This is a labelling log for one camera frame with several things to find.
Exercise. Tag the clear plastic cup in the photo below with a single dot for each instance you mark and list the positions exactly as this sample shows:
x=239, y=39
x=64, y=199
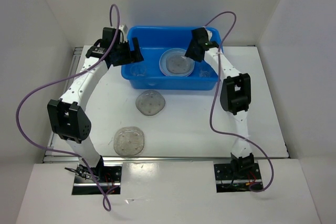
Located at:
x=138, y=70
x=205, y=70

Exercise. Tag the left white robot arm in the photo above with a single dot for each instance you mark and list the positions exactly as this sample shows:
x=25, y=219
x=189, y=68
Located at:
x=67, y=114

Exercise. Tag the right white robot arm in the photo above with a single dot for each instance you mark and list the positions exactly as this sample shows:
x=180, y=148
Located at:
x=235, y=93

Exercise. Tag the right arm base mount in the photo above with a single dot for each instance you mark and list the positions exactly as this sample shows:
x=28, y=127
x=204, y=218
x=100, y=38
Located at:
x=229, y=181

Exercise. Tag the brown translucent plate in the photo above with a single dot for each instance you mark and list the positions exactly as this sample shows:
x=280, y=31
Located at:
x=179, y=65

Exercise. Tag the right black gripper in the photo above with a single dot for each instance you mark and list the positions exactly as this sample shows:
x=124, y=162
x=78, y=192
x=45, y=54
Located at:
x=190, y=53

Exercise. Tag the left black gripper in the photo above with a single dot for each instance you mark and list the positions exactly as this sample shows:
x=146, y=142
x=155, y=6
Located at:
x=133, y=56

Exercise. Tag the clear textured plate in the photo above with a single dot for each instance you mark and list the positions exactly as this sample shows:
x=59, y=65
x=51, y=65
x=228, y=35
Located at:
x=129, y=141

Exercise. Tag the blue plastic bin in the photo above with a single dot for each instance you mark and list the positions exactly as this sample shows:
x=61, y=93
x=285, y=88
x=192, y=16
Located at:
x=154, y=41

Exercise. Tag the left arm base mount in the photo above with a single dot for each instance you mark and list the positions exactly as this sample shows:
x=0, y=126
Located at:
x=109, y=180

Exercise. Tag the blue plastic plate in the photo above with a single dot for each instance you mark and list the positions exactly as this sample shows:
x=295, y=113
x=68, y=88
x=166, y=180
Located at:
x=170, y=52

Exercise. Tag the grey translucent plate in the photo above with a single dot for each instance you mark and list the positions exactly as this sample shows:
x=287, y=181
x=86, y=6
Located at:
x=150, y=102

